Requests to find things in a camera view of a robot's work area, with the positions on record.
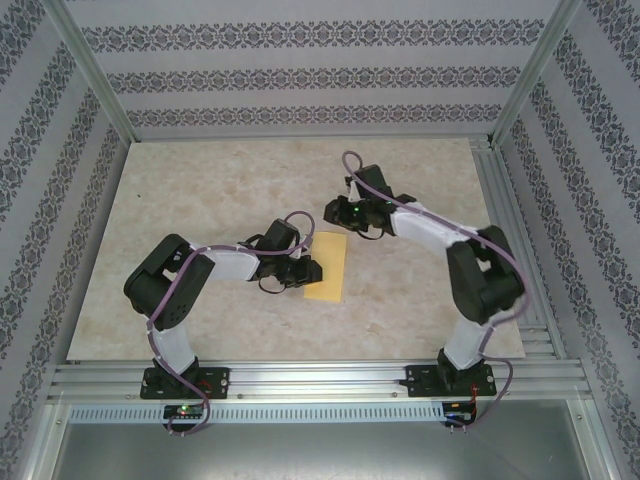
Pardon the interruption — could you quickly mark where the yellow paper sheet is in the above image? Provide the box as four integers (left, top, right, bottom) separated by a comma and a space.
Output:
302, 231, 349, 304

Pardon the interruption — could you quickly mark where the grey metal panel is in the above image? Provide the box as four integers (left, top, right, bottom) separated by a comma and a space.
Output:
49, 422, 614, 480

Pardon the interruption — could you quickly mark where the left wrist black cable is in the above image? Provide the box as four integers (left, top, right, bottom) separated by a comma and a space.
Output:
257, 276, 289, 296

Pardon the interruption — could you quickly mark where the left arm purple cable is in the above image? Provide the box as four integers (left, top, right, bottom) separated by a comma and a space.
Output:
146, 209, 316, 437

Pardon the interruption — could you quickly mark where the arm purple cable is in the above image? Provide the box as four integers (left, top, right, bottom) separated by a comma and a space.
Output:
146, 209, 316, 437
341, 150, 531, 434

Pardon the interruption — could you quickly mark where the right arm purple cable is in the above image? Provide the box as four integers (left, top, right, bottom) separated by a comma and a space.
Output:
341, 150, 531, 434

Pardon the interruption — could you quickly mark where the thin aluminium rear rail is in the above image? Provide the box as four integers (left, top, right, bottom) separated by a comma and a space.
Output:
127, 130, 496, 145

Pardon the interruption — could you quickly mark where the long aluminium mounting rail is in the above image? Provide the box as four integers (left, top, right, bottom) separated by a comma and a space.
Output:
47, 360, 594, 404

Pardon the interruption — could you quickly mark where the aluminium side rail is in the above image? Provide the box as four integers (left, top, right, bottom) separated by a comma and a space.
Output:
469, 138, 569, 360

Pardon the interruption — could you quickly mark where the slotted grey cable duct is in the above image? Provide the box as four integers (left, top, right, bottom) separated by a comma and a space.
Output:
68, 403, 449, 424

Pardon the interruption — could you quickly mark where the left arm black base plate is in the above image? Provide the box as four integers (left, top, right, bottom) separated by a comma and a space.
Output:
139, 367, 231, 400

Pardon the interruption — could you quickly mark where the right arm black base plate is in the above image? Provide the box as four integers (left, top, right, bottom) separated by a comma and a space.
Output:
405, 363, 497, 399

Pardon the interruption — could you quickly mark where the aluminium frame post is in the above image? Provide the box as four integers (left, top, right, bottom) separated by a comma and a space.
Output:
487, 0, 586, 149
43, 0, 139, 146

